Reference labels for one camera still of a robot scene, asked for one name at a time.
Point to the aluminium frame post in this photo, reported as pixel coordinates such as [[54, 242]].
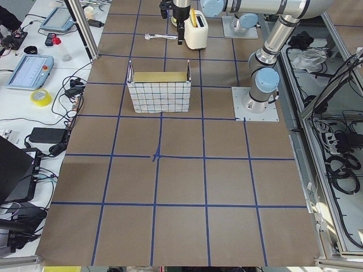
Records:
[[83, 28]]

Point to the far blue teach pendant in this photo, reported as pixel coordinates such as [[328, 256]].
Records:
[[59, 20]]

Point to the blue teach pendant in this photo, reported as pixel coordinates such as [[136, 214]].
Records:
[[59, 20], [31, 72]]

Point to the small black power brick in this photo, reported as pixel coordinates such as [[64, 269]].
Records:
[[95, 23]]

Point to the near blue teach pendant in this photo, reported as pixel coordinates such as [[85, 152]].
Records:
[[31, 72]]

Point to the cream white toaster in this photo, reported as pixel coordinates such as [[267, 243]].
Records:
[[196, 38]]

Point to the pale green plate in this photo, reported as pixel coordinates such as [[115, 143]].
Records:
[[174, 22]]

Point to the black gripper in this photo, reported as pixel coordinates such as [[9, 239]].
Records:
[[181, 15]]

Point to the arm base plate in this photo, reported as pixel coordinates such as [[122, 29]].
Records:
[[228, 33], [247, 109]]

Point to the wire grid wooden shelf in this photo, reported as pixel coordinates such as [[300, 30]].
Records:
[[157, 92]]

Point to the black round lid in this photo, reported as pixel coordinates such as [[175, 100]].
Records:
[[30, 50]]

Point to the black power adapter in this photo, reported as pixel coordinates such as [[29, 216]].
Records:
[[47, 135]]

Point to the white paper cup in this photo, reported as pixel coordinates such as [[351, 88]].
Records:
[[89, 12]]

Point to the red cap squeeze bottle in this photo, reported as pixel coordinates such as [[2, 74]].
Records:
[[61, 48]]

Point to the yellow toast slice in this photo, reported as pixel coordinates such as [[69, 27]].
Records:
[[193, 17]]

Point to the yellow tape roll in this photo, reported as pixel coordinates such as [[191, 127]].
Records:
[[41, 97]]

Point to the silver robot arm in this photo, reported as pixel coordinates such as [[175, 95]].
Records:
[[244, 22], [264, 80]]

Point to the black laptop computer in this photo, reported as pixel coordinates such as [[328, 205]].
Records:
[[19, 167]]

